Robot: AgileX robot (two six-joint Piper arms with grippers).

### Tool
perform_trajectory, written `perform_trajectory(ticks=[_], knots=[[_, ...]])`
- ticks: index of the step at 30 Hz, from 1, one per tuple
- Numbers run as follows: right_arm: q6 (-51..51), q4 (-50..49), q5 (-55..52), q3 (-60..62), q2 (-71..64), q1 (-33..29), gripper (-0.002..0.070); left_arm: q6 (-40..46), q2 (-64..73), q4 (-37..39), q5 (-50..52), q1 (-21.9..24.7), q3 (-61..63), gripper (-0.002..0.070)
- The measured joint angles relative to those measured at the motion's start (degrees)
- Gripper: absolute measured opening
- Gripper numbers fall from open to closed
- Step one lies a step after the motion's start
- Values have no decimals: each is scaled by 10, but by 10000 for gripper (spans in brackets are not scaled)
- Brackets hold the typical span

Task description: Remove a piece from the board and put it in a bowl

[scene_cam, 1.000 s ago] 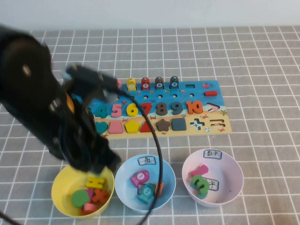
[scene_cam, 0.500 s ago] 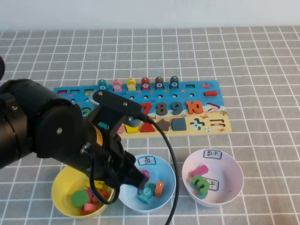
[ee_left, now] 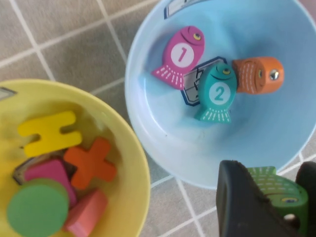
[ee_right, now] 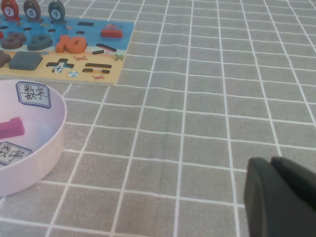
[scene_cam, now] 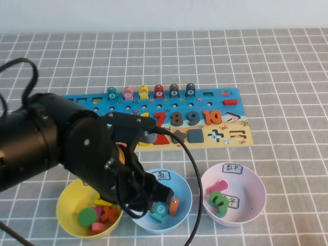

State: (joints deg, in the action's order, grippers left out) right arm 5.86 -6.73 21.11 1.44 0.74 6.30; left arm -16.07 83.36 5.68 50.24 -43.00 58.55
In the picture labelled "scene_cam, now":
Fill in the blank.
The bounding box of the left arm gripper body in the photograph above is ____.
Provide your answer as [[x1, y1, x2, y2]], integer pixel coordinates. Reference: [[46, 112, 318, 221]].
[[87, 145, 154, 210]]

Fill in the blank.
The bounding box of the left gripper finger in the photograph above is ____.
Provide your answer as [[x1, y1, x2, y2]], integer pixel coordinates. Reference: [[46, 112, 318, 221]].
[[147, 176, 175, 204], [127, 196, 153, 214]]

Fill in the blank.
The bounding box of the light blue plastic bowl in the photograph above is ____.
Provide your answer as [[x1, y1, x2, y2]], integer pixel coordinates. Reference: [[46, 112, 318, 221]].
[[130, 168, 193, 233]]

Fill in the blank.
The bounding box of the yellow plastic bowl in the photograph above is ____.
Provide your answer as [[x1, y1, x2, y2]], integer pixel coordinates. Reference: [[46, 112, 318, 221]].
[[55, 178, 124, 240]]

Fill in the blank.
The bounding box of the pink plastic bowl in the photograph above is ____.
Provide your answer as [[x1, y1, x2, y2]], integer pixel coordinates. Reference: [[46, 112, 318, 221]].
[[198, 162, 267, 228]]

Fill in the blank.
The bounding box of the colourful wooden puzzle board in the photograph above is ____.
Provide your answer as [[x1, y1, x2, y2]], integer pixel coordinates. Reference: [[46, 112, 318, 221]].
[[61, 87, 254, 153]]

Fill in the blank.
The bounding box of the teal wooden fish number two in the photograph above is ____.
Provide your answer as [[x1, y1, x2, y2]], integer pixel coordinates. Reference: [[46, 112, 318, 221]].
[[150, 202, 169, 223]]

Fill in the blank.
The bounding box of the orange wooden fish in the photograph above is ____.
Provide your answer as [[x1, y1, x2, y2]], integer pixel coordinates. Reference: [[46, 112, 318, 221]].
[[168, 197, 179, 217]]

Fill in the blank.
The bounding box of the yellow wooden equals sign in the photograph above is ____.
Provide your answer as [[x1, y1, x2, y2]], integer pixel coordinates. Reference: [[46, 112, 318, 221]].
[[93, 198, 113, 208]]

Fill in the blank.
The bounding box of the orange wooden cross sign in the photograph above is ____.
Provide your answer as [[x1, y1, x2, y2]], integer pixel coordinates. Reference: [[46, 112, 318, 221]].
[[99, 206, 120, 224]]

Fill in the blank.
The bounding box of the coral pink wooden block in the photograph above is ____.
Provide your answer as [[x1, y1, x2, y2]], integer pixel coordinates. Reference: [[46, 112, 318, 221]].
[[88, 221, 109, 236]]

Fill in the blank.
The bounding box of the green wooden disc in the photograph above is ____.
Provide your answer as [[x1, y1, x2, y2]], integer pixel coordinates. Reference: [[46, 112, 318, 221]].
[[77, 207, 99, 228]]

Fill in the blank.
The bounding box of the red wooden triangle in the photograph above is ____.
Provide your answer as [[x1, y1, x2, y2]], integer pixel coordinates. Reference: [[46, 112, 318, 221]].
[[153, 132, 171, 146]]

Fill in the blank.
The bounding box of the green wooden numeral three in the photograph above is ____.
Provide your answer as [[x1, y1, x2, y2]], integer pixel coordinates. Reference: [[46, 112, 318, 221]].
[[208, 191, 230, 213]]

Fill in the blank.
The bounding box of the brown wooden star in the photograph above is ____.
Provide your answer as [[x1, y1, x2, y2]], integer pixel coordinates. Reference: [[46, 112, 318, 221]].
[[170, 129, 187, 145]]

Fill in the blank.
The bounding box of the magenta wooden numeral one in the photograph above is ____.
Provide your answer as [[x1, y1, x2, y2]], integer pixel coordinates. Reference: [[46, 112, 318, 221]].
[[206, 179, 229, 195]]

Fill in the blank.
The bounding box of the teal wooden numeral two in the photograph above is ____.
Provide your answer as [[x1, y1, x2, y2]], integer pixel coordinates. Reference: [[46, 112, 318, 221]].
[[208, 201, 228, 218]]

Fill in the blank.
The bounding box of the dark grey wooden square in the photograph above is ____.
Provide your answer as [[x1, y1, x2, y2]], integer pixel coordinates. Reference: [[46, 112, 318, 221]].
[[187, 129, 204, 144]]

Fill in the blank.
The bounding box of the brown wooden numeral eight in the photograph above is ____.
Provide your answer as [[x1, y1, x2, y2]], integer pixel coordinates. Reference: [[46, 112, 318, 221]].
[[170, 111, 184, 127]]

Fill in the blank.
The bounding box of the red wooden numeral seven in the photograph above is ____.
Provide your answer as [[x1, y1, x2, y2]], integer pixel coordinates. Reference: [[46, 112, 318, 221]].
[[153, 112, 168, 128]]

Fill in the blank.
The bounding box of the grey-blue wooden numeral nine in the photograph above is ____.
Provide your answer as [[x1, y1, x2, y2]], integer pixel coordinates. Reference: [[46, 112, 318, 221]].
[[186, 111, 201, 127]]

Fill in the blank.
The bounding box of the orange wooden numeral ten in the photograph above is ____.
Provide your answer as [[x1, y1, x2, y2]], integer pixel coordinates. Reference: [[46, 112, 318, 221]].
[[203, 110, 222, 126]]

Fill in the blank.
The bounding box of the teal wooden fish number four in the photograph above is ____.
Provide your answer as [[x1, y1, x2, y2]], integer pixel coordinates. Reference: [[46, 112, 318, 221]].
[[107, 86, 118, 101]]

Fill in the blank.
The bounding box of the pink wooden fish number five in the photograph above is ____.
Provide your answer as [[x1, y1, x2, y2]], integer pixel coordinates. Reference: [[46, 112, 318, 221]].
[[122, 86, 134, 100]]

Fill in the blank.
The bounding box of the yellow wooden fish number six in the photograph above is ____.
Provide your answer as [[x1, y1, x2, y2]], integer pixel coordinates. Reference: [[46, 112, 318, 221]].
[[138, 85, 150, 100]]

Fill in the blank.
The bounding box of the red wooden fish number seven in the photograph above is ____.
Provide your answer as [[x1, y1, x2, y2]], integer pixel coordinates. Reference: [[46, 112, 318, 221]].
[[153, 85, 165, 99]]

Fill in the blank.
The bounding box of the brown wooden fish number eight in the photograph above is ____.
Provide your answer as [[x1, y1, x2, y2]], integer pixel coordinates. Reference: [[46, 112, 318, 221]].
[[169, 84, 180, 99]]

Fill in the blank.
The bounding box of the dark grey fish number nine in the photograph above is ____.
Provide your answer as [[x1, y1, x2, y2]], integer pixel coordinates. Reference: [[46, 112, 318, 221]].
[[184, 83, 197, 98]]

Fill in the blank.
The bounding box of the grey checked tablecloth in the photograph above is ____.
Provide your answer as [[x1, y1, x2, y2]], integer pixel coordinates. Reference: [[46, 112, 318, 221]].
[[0, 28, 328, 246]]

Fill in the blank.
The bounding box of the thin black wire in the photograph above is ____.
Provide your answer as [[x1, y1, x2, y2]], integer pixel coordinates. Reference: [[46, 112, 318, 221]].
[[114, 163, 149, 219]]

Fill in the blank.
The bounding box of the black camera cable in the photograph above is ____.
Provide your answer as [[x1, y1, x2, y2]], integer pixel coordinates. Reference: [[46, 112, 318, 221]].
[[151, 127, 204, 246]]

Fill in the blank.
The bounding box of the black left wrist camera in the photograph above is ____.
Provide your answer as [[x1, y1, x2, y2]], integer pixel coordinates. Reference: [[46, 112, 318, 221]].
[[104, 111, 157, 144]]

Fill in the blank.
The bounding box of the black braided cable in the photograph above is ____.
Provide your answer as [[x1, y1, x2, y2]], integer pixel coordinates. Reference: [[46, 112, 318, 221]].
[[0, 57, 39, 116]]

